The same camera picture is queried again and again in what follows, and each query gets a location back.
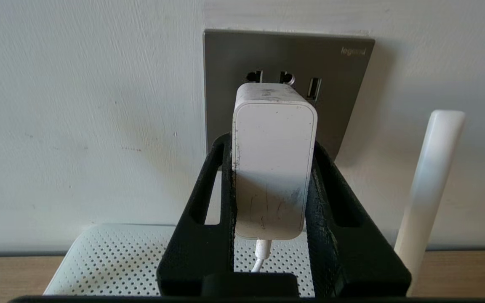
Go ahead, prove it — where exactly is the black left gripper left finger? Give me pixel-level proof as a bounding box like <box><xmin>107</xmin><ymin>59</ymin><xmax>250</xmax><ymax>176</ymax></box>
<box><xmin>157</xmin><ymin>133</ymin><xmax>237</xmax><ymax>297</ymax></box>

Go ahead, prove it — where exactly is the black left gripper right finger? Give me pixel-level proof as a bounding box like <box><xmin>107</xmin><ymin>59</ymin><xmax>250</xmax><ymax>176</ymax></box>
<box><xmin>306</xmin><ymin>141</ymin><xmax>411</xmax><ymax>297</ymax></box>

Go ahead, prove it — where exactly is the thin white adapter cable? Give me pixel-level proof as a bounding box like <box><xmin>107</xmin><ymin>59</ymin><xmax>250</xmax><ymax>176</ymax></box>
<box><xmin>251</xmin><ymin>238</ymin><xmax>273</xmax><ymax>273</ymax></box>

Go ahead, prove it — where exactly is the white power adapter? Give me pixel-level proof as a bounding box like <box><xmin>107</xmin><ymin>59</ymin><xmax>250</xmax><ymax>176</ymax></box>
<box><xmin>231</xmin><ymin>82</ymin><xmax>318</xmax><ymax>240</ymax></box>

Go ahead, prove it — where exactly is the white router with antennas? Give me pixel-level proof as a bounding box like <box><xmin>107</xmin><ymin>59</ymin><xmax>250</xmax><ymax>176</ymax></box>
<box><xmin>0</xmin><ymin>110</ymin><xmax>466</xmax><ymax>303</ymax></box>

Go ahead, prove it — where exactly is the grey wall socket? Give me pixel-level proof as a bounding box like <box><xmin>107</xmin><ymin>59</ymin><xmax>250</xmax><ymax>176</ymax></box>
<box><xmin>203</xmin><ymin>29</ymin><xmax>376</xmax><ymax>169</ymax></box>

